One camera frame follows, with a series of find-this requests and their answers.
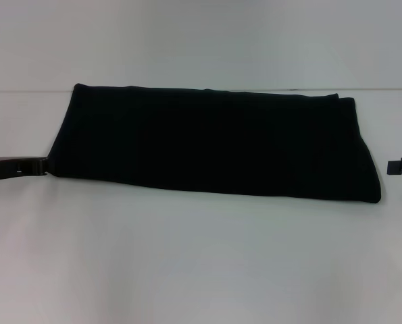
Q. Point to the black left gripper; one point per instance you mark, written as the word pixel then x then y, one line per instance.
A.
pixel 1 168

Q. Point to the black shirt with FREE print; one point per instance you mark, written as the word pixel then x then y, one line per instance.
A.
pixel 204 145

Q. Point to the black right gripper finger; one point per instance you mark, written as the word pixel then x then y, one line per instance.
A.
pixel 401 166

